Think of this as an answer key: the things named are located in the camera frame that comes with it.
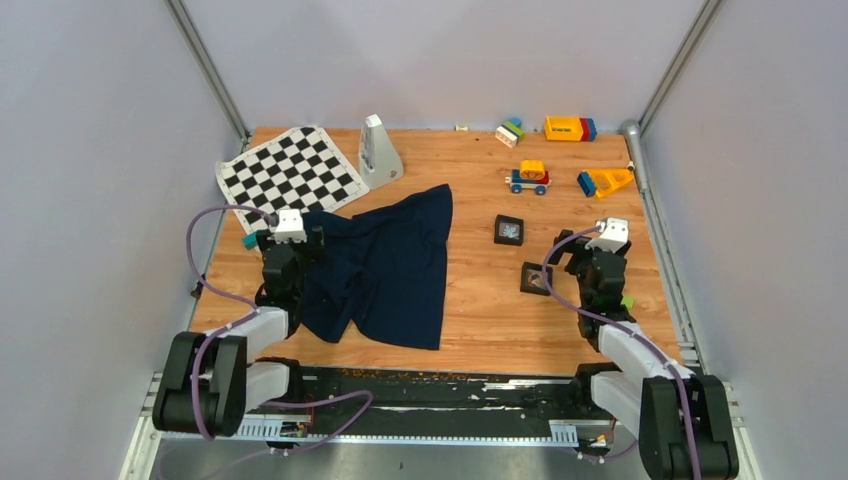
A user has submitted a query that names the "toy car with yellow top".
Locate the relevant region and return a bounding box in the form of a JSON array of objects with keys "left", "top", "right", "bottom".
[{"left": 505, "top": 159, "right": 551, "bottom": 195}]

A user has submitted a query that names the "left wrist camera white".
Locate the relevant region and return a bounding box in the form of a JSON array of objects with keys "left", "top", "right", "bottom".
[{"left": 272, "top": 208, "right": 308, "bottom": 244}]

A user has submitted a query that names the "white metronome-shaped object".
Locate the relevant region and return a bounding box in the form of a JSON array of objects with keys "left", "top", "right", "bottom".
[{"left": 358, "top": 114, "right": 404, "bottom": 190}]

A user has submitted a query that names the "checkerboard calibration mat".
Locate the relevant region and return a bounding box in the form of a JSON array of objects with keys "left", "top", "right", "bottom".
[{"left": 215, "top": 127, "right": 370, "bottom": 234}]

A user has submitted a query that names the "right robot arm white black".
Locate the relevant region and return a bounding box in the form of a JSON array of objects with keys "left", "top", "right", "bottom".
[{"left": 543, "top": 221, "right": 741, "bottom": 479}]

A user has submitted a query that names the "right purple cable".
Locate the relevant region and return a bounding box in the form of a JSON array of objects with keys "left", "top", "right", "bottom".
[{"left": 541, "top": 227, "right": 704, "bottom": 480}]

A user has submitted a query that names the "yellow red blue brick box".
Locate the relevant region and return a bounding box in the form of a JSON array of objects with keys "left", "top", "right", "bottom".
[{"left": 544, "top": 116, "right": 597, "bottom": 142}]

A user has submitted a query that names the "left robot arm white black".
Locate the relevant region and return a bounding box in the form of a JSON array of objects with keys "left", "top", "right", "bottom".
[{"left": 152, "top": 227, "right": 325, "bottom": 438}]

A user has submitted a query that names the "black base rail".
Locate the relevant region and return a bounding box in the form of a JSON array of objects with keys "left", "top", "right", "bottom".
[{"left": 256, "top": 366, "right": 632, "bottom": 443}]

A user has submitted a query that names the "navy blue garment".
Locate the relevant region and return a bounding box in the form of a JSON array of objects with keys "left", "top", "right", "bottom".
[{"left": 302, "top": 184, "right": 453, "bottom": 350}]

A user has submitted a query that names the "white green blue brick stack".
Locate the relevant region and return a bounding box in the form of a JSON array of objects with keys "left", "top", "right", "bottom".
[{"left": 495, "top": 117, "right": 525, "bottom": 148}]

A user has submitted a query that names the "black square frame box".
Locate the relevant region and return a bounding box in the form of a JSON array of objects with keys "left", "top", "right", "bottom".
[{"left": 519, "top": 262, "right": 553, "bottom": 296}]

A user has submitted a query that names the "orange blue toy ramp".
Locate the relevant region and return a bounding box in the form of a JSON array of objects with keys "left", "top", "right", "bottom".
[{"left": 577, "top": 168, "right": 635, "bottom": 199}]

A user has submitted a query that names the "teal block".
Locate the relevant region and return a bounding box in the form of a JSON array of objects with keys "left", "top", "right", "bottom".
[{"left": 242, "top": 232, "right": 258, "bottom": 250}]

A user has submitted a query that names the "grey metal pipe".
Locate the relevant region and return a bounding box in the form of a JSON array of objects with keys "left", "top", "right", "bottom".
[{"left": 622, "top": 120, "right": 650, "bottom": 194}]

